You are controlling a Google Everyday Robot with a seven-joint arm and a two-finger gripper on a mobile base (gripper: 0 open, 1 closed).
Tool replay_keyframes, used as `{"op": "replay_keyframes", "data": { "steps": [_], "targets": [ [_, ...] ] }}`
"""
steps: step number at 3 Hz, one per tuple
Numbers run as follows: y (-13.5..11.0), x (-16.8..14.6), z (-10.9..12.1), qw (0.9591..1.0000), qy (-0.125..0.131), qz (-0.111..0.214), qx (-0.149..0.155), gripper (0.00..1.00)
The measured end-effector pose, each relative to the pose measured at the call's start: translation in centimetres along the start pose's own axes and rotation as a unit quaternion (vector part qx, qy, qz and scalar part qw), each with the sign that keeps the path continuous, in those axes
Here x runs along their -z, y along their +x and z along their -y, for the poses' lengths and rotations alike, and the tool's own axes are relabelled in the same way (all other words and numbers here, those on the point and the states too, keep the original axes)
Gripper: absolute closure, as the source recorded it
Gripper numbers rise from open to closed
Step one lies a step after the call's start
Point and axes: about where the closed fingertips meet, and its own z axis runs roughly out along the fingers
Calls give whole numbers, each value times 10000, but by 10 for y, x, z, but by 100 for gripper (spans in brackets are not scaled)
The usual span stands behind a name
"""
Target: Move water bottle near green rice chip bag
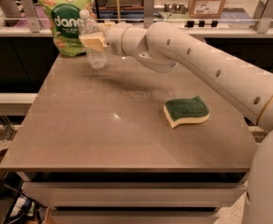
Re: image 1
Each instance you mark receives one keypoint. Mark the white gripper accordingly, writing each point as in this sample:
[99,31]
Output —
[114,40]

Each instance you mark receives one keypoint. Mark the clear plastic water bottle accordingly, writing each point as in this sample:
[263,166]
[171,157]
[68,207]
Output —
[96,58]

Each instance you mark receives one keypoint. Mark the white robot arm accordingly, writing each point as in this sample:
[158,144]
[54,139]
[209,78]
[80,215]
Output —
[245,86]

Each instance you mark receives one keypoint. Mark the green rice chip bag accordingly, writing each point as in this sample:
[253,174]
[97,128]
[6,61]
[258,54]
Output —
[63,16]

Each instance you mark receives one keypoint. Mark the cardboard box with label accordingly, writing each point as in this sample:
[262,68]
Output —
[205,9]

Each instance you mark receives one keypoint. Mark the green and yellow sponge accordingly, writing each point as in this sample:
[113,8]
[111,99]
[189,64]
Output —
[186,111]

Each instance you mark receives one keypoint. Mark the upper grey drawer front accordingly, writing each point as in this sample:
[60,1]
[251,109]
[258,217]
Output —
[95,194]

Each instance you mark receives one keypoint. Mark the grey drawer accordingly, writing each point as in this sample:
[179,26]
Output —
[133,217]
[95,194]

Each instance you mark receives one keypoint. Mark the lower grey drawer front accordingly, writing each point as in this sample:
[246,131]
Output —
[133,217]

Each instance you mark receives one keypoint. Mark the clutter bin on floor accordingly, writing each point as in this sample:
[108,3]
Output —
[26,211]

